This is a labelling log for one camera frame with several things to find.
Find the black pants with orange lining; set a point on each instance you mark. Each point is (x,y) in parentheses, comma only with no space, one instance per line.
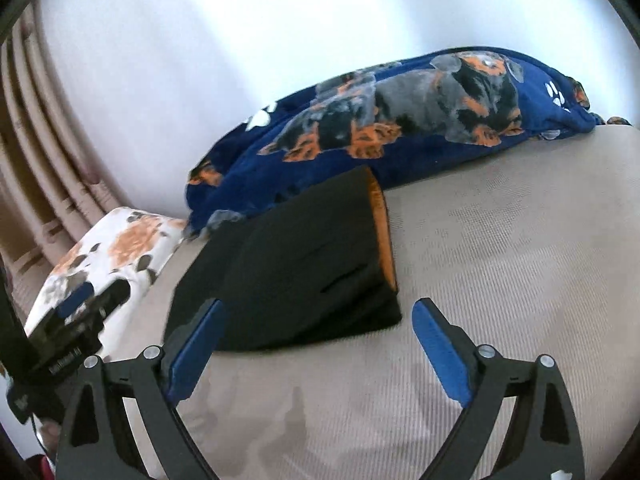
(300,270)

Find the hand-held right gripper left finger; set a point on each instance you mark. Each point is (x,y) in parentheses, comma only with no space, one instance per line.
(195,355)

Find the blue dog-print blanket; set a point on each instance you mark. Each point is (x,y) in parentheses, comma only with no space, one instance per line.
(425,125)

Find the beige patterned curtain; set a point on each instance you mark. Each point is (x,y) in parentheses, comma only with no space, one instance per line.
(35,160)

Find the white floral pillow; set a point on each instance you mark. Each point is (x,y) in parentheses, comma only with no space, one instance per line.
(125,245)

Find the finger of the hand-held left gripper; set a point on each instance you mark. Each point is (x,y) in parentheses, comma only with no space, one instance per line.
(76,299)
(112,297)

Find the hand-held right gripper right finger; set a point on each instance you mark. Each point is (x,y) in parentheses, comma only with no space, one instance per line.
(442,355)

